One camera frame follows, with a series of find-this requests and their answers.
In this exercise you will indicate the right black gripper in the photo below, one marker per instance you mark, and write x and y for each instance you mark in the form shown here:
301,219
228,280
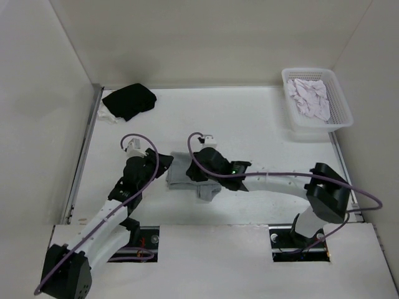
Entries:
195,174

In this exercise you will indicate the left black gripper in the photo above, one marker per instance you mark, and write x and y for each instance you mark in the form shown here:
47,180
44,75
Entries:
163,163

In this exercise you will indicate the grey tank top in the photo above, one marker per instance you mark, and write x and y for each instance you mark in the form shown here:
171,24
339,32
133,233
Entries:
176,178

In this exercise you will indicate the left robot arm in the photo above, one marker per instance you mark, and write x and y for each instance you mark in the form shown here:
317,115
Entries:
68,268

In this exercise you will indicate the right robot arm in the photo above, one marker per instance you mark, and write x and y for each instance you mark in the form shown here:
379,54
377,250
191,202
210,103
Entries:
326,192

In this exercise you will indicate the folded black tank top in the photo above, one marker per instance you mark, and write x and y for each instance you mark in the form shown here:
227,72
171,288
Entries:
129,101

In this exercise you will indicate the folded white tank top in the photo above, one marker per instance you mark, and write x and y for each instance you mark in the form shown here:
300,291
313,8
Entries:
103,114

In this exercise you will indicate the crumpled pink tank top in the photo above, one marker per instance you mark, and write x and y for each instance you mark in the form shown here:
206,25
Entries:
310,97

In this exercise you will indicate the white plastic basket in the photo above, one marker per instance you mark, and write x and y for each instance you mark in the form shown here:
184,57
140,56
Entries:
340,114

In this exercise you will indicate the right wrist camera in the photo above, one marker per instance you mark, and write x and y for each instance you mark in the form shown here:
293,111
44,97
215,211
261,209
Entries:
207,141

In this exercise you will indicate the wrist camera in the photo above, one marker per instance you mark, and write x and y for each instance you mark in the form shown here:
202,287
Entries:
207,141
133,149

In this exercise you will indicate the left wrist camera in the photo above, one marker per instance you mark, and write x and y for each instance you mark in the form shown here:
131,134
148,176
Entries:
133,149

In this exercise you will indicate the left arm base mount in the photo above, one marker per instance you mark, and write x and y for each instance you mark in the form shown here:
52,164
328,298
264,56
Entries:
143,244

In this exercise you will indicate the left metal table rail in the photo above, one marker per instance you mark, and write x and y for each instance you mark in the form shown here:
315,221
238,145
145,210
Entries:
72,194

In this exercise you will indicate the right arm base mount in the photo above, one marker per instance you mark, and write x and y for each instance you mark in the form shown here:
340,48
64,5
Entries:
288,246

